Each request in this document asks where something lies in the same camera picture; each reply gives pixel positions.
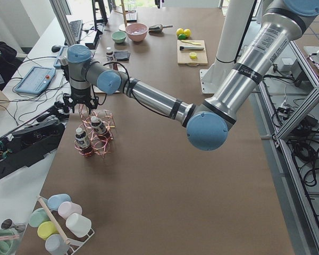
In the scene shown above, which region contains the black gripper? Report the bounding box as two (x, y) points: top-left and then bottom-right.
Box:
(63, 87), (99, 114)

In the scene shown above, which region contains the copper wire bottle basket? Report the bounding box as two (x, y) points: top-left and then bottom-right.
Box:
(74, 105), (115, 159)

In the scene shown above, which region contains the tea bottle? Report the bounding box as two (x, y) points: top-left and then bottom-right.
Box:
(106, 47), (117, 70)
(90, 116), (109, 138)
(75, 127), (94, 157)

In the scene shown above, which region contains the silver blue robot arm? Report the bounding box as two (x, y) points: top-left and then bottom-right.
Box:
(63, 1), (319, 151)

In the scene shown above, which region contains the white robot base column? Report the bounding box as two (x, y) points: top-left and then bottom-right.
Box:
(200, 0), (257, 94)

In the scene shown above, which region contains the cream serving tray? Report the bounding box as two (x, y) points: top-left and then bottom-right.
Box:
(93, 86), (120, 94)

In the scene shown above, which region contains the black thermos bottle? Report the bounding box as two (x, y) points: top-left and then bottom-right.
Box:
(58, 55), (70, 81)

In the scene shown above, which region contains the blue teach pendant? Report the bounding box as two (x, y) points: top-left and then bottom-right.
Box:
(14, 66), (56, 96)
(53, 46), (69, 69)

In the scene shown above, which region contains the black computer mouse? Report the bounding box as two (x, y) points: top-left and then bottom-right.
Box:
(51, 45), (62, 53)

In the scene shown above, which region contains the grey folded cloth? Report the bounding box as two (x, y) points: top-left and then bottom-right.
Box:
(114, 50), (130, 62)

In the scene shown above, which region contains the green bowl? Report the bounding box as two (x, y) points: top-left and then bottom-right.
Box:
(111, 31), (127, 44)

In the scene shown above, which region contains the black keyboard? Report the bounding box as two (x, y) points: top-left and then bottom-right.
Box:
(69, 20), (83, 44)

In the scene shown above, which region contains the black equipment case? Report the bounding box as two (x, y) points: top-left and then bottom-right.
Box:
(0, 100), (70, 181)

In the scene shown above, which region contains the pink bowl with ice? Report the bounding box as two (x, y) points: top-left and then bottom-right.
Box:
(125, 23), (148, 42)

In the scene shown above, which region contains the wooden stand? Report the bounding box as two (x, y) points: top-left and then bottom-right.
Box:
(115, 0), (137, 31)

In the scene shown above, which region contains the metal ice scoop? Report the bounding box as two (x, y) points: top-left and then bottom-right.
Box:
(148, 24), (173, 33)

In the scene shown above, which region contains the wooden cutting board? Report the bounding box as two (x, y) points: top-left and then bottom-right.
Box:
(177, 40), (208, 65)

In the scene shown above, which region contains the blue cup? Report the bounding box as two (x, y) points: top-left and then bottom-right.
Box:
(47, 193), (71, 210)

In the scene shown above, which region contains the steel muddler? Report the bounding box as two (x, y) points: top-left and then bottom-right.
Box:
(179, 46), (204, 51)

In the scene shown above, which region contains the pink cup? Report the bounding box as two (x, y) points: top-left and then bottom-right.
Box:
(57, 201), (82, 219)

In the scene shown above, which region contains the yellow plastic knife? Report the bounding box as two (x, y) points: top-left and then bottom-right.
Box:
(181, 40), (201, 45)

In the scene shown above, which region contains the half lemon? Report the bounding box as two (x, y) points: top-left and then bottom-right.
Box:
(189, 52), (197, 59)

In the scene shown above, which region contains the green cup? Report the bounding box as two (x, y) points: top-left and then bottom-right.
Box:
(29, 208), (50, 228)

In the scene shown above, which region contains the white cup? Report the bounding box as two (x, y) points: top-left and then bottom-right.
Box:
(65, 213), (92, 237)

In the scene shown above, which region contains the yellow cup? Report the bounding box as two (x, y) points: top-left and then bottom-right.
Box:
(37, 221), (58, 241)

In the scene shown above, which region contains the white cup rack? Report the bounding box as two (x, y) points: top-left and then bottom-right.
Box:
(37, 195), (95, 254)

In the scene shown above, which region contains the metal jigger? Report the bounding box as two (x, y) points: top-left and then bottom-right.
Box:
(1, 218), (26, 233)

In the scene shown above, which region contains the grey cup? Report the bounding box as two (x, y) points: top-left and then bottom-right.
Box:
(45, 234), (70, 255)

